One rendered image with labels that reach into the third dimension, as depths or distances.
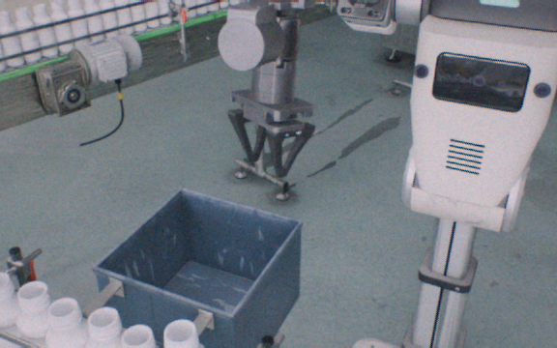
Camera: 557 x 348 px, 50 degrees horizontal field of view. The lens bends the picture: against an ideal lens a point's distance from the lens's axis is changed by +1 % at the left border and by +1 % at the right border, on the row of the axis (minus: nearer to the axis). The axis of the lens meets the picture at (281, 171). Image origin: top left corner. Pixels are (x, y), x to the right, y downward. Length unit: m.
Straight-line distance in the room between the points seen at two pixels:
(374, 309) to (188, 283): 1.15
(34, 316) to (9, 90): 1.30
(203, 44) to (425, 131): 1.54
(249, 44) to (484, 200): 0.61
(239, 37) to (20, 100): 1.51
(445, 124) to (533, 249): 1.92
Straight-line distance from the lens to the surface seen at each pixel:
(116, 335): 0.81
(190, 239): 1.49
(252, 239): 1.38
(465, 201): 1.14
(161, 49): 2.36
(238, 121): 0.79
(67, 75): 2.04
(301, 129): 0.75
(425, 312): 1.38
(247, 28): 0.66
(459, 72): 1.03
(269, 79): 0.74
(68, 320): 0.83
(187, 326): 0.73
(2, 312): 0.91
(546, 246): 2.99
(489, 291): 2.66
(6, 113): 2.11
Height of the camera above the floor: 1.72
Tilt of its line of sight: 32 degrees down
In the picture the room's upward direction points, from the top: straight up
